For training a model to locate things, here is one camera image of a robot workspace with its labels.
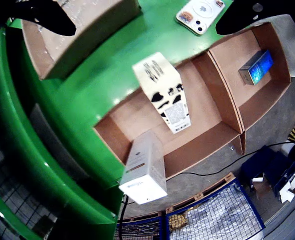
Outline shallow cardboard tray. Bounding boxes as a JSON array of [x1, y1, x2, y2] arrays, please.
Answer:
[[21, 0, 142, 81]]

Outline wooden pallet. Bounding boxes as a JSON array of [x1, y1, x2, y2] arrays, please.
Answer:
[[122, 171, 236, 223]]

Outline smartphone in clear case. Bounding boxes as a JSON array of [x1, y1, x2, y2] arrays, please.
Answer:
[[175, 0, 226, 36]]

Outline white paper pieces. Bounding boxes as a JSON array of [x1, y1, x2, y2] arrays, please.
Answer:
[[249, 171, 295, 204]]

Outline clear plastic wrap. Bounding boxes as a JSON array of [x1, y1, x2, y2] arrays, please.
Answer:
[[168, 184, 263, 240]]

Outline tall white and grey box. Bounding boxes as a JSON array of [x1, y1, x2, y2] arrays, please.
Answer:
[[118, 129, 168, 206]]

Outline blue plastic bin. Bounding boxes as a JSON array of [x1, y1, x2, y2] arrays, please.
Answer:
[[240, 145, 295, 198]]

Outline cow print hand cream box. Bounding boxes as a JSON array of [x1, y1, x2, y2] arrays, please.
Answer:
[[132, 51, 192, 135]]

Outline blue product box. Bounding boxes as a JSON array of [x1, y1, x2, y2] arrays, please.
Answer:
[[238, 49, 274, 87]]

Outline thin black floor cable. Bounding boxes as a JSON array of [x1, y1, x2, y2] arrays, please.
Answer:
[[172, 141, 295, 176]]

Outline blue wire mesh crate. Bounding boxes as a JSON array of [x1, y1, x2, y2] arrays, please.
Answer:
[[113, 178, 266, 240]]

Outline thick black floor cable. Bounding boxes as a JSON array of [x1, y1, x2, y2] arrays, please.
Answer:
[[118, 194, 130, 240]]

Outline open cardboard box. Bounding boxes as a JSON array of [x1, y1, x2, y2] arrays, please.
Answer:
[[92, 51, 246, 181], [208, 21, 292, 132]]

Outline green metal cabinet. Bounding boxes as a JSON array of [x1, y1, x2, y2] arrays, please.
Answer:
[[0, 18, 126, 240]]

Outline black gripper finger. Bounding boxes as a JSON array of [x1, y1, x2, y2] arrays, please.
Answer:
[[215, 0, 295, 36], [0, 0, 78, 37]]

